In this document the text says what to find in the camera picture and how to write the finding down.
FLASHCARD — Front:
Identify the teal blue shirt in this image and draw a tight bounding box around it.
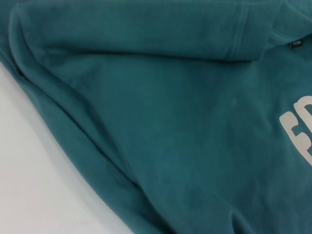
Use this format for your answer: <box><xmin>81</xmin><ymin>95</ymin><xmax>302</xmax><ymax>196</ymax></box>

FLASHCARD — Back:
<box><xmin>0</xmin><ymin>0</ymin><xmax>312</xmax><ymax>234</ymax></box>

